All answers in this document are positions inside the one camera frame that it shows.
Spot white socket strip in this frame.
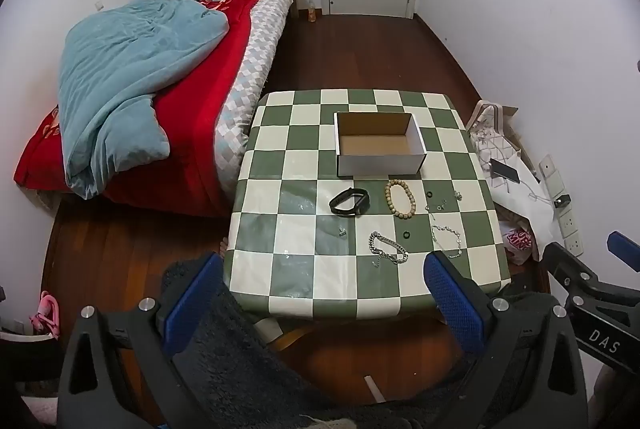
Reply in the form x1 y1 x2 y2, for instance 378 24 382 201
557 209 585 256

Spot black fitness band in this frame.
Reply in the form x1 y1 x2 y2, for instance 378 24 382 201
328 187 371 216

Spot green white checkered tablecloth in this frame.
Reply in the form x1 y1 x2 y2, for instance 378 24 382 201
221 89 513 322

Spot thin silver bracelet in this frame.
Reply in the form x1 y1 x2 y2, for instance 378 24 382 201
431 224 463 260

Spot dark grey fleece cloth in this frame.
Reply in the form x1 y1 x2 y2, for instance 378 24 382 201
160 256 481 429

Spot silver chain bracelet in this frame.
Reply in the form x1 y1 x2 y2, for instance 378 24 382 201
369 231 410 267

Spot red white plastic bag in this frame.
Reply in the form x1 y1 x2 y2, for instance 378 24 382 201
502 224 541 266

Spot black smartphone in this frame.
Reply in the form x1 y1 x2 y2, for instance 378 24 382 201
489 160 521 184

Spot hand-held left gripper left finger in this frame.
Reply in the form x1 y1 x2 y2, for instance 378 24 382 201
56 252 225 429

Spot bed with red sheet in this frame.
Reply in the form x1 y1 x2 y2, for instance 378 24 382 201
13 0 281 217

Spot pink slippers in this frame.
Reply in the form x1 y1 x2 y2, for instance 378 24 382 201
29 291 61 340

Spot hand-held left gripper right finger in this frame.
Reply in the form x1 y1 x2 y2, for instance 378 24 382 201
423 251 591 429

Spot white switch plate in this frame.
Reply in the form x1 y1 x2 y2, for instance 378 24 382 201
537 154 566 200

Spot white charging cable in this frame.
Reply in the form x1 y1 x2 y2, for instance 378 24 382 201
520 181 558 206

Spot white cardboard box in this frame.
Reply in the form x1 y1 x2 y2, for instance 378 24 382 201
333 111 427 178

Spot white bags pile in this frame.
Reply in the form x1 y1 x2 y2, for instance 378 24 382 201
492 156 563 260

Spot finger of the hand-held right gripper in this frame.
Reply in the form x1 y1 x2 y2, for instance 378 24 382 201
606 231 640 274
542 241 640 312

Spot wooden bead bracelet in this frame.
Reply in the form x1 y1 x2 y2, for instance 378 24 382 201
384 179 417 220

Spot checkered bed sheet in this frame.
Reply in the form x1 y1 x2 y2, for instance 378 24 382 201
215 0 298 204

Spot blue duvet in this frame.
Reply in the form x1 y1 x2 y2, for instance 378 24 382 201
58 0 231 200

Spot white quilted tote bag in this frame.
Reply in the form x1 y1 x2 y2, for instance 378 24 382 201
466 100 523 180

